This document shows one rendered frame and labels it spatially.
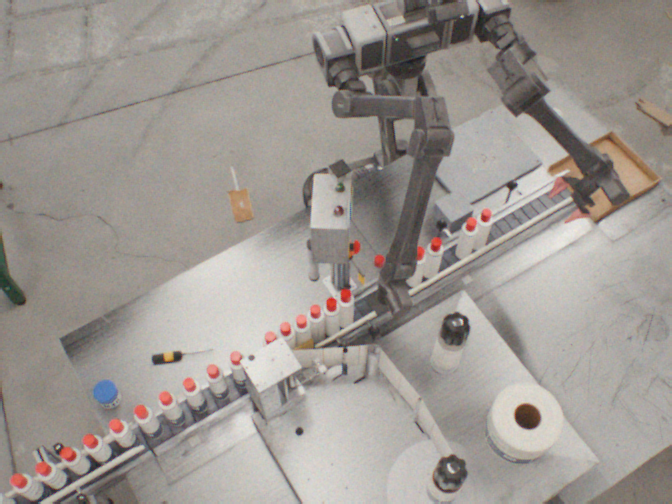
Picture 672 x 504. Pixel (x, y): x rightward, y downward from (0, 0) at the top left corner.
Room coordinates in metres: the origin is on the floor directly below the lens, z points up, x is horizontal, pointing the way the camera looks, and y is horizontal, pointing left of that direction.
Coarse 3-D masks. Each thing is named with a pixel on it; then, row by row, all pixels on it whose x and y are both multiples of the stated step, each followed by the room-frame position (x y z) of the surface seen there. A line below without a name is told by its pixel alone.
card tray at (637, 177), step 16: (592, 144) 1.75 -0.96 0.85; (608, 144) 1.76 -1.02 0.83; (624, 144) 1.74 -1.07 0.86; (560, 160) 1.67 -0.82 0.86; (624, 160) 1.69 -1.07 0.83; (640, 160) 1.67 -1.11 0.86; (576, 176) 1.62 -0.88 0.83; (624, 176) 1.62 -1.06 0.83; (640, 176) 1.61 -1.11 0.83; (656, 176) 1.59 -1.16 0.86; (640, 192) 1.53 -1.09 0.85; (592, 208) 1.48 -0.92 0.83; (608, 208) 1.47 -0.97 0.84
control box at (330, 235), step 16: (320, 176) 1.18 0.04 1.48; (320, 192) 1.13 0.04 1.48; (336, 192) 1.13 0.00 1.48; (320, 208) 1.08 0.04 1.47; (320, 224) 1.03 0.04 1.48; (336, 224) 1.03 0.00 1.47; (320, 240) 1.02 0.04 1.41; (336, 240) 1.01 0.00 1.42; (320, 256) 1.02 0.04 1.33; (336, 256) 1.01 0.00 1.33
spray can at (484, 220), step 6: (486, 210) 1.31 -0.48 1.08; (480, 216) 1.31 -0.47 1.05; (486, 216) 1.29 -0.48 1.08; (480, 222) 1.29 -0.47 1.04; (486, 222) 1.29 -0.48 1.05; (492, 222) 1.30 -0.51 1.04; (480, 228) 1.28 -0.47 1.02; (486, 228) 1.28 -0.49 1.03; (480, 234) 1.28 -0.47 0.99; (486, 234) 1.28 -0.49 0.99; (480, 240) 1.28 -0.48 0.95; (486, 240) 1.29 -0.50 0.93; (474, 246) 1.29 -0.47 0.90; (480, 246) 1.28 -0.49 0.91
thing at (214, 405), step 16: (560, 192) 1.52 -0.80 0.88; (528, 208) 1.45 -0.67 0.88; (544, 208) 1.45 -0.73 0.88; (560, 208) 1.45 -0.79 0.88; (496, 224) 1.39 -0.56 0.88; (512, 224) 1.39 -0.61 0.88; (448, 256) 1.26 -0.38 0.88; (480, 256) 1.26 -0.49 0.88; (368, 304) 1.09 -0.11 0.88; (208, 400) 0.76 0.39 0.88; (160, 416) 0.71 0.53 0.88; (192, 416) 0.71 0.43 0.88; (144, 432) 0.67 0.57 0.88; (176, 432) 0.67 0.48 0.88
